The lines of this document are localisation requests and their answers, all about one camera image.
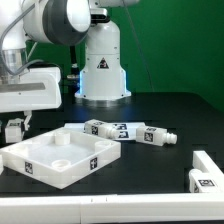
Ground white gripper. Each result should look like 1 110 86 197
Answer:
0 67 61 131

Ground white square table top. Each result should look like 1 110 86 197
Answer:
0 128 121 189

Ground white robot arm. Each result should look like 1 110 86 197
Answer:
0 0 139 119

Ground white block at left edge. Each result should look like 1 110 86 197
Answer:
0 155 4 176

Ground white tag sheet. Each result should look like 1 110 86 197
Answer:
64 122 144 140

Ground grey corrugated arm cable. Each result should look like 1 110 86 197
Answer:
0 3 44 78

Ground white front fence rail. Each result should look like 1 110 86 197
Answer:
0 193 224 224

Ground white fence rail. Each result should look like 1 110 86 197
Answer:
192 151 224 183
0 193 224 224

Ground white right fence rail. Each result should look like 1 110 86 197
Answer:
192 151 224 183

